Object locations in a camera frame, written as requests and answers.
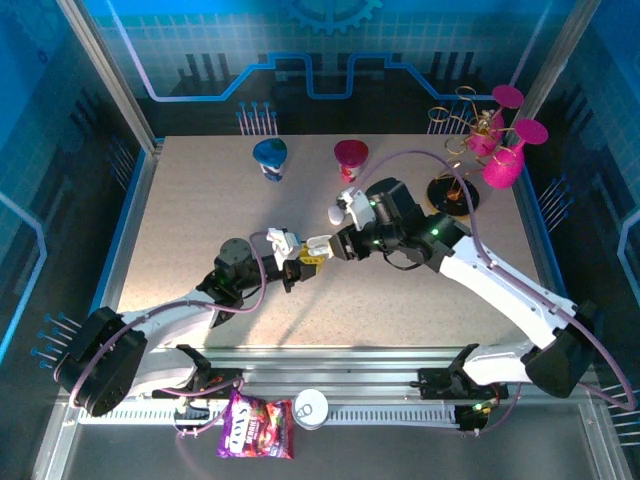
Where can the white rectangular earbud case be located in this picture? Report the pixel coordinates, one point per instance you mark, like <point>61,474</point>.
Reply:
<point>318,243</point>

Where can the white oval earbud case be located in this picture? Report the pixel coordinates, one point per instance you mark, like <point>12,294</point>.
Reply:
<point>334,216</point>

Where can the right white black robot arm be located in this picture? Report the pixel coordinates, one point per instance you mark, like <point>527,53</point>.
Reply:
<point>500,290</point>

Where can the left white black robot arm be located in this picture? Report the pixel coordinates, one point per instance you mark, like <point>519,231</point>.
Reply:
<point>110,360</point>

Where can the pink lid yogurt cup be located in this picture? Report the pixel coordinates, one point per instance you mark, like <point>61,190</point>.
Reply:
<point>351,152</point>

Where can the pink wine glass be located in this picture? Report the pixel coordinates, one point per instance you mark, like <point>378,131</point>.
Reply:
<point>502,172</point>
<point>507,96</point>

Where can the blue lid yogurt cup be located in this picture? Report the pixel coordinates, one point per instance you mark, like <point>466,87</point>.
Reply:
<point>270,152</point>

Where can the white round tin can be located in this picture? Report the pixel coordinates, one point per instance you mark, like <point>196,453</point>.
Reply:
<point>310,409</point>

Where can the small controller board box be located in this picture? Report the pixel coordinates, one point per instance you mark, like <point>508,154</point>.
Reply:
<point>192,414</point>
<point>472,419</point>

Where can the purple candy bag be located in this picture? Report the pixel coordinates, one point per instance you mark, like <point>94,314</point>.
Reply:
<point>255,425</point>

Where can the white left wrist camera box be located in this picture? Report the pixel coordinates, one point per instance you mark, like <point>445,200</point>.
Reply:
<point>284,242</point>

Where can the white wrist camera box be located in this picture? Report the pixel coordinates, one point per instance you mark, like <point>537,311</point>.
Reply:
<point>356,207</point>
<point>284,242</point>

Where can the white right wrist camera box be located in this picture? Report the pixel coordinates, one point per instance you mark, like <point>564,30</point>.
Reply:
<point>356,207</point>

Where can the aluminium front frame rails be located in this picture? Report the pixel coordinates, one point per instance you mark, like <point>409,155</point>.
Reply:
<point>340,367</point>

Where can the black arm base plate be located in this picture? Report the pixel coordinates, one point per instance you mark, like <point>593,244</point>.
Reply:
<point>435,385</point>
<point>225,375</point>

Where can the aluminium frame post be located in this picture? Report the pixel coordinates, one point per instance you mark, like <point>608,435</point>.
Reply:
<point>105,70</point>
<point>560,55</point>

